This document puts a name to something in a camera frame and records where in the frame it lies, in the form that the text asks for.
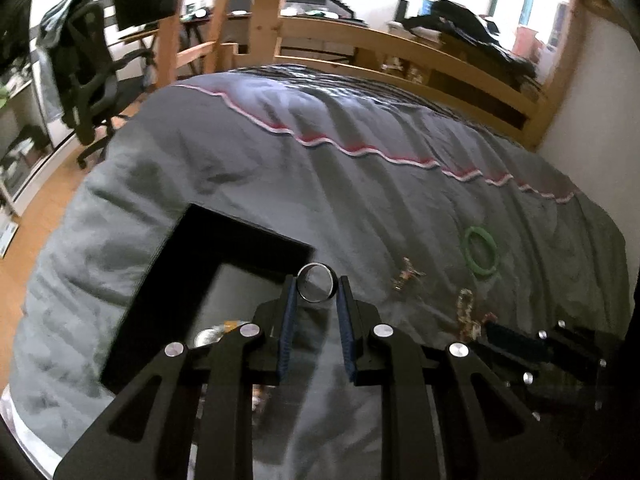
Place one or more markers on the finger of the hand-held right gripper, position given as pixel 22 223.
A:
pixel 515 342
pixel 525 385

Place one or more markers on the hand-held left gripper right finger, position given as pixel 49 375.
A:
pixel 347 340

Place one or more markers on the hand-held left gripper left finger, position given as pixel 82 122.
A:
pixel 285 340

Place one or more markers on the black jewelry box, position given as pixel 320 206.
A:
pixel 165 285

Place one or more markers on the round silver jewelry piece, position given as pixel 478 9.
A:
pixel 206 337

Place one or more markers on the small metal brooch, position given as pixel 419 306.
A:
pixel 407 275

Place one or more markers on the green bangle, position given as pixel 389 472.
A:
pixel 470 260

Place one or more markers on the grey blanket with pink stripe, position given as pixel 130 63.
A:
pixel 320 160

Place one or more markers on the black clothing pile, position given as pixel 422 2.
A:
pixel 470 27

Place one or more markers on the black office chair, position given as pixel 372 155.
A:
pixel 87 75

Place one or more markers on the wooden desk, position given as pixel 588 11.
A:
pixel 210 15

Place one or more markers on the white shelf unit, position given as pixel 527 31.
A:
pixel 20 125

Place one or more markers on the grey towel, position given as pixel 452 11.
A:
pixel 50 20

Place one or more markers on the wooden bed frame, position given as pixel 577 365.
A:
pixel 350 35

